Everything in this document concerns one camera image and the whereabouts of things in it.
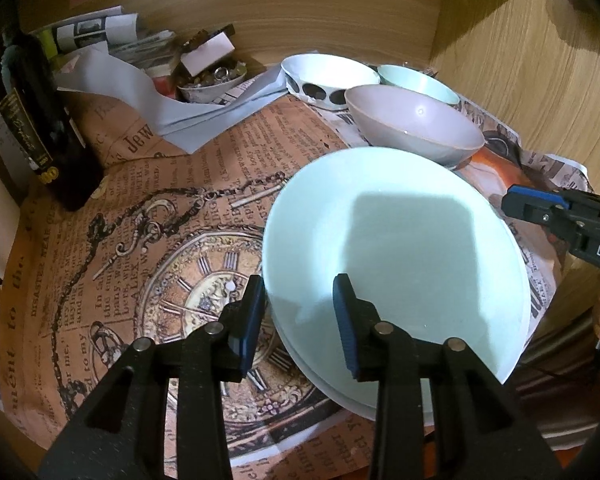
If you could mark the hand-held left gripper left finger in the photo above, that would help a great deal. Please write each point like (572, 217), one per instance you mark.
(247, 320)

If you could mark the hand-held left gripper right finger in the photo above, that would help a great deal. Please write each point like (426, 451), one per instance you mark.
(345, 320)

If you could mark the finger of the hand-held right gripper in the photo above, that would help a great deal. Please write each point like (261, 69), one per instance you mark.
(530, 202)

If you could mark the white plate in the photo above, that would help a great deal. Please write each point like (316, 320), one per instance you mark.
(325, 382)

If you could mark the mint green plate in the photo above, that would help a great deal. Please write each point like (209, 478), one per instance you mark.
(395, 240)

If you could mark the lilac bowl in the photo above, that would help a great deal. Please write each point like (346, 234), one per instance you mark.
(410, 120)

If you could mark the mint green bowl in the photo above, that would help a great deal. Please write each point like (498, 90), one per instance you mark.
(420, 82)

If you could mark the white bowl with black dots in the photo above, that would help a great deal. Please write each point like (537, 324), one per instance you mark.
(330, 67)

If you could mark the car print newspaper sheet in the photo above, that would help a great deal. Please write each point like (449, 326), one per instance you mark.
(510, 150)

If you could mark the brown clock print mat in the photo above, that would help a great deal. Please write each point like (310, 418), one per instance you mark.
(130, 285)

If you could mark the small bowl of trinkets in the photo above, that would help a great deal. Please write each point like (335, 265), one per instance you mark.
(210, 85)

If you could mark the white paper sheet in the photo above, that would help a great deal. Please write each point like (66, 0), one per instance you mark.
(145, 100)

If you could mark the white card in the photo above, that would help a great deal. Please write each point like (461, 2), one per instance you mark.
(207, 52)

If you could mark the stack of folded papers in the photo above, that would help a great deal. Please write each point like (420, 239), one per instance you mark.
(152, 55)

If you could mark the dark wine bottle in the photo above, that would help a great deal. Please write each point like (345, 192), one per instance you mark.
(40, 125)

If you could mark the folded newspapers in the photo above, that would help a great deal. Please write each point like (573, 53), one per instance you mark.
(105, 27)

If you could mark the yellow green tube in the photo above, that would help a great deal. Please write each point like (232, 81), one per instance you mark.
(46, 41)

